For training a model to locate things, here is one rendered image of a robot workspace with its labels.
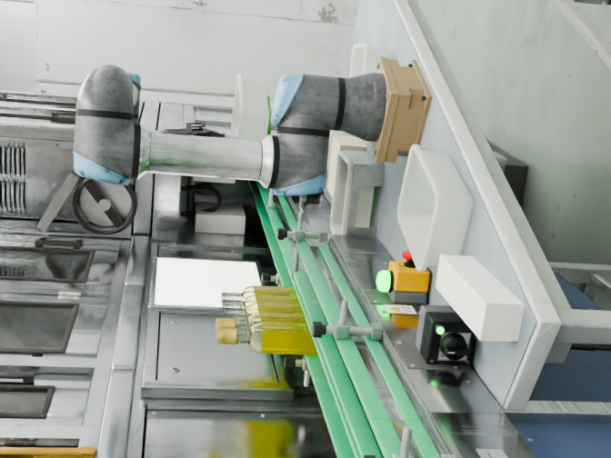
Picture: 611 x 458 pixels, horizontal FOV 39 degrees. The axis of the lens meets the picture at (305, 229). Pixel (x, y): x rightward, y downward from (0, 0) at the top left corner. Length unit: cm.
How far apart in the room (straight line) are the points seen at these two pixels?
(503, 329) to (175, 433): 80
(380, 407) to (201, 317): 104
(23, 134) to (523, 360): 204
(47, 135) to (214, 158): 122
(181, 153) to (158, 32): 386
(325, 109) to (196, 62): 385
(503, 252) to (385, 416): 32
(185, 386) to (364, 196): 66
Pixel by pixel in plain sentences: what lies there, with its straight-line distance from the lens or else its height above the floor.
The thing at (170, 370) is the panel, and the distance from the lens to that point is 204.
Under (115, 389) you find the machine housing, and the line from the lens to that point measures 196.
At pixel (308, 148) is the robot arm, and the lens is 185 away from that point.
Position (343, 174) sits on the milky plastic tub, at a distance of 234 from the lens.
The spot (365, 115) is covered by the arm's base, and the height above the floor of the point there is 88.
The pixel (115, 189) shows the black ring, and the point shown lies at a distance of 299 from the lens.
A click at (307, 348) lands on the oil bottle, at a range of 192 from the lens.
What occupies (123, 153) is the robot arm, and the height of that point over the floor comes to 138.
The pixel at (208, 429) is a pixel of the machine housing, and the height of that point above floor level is 117.
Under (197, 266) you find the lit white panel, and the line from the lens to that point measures 271.
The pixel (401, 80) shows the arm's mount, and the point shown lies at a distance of 190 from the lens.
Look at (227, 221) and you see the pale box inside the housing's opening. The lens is 314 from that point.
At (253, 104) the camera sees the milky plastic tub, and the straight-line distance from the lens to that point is 220.
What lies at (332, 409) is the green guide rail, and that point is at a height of 95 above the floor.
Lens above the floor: 129
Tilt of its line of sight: 9 degrees down
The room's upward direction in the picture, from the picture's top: 87 degrees counter-clockwise
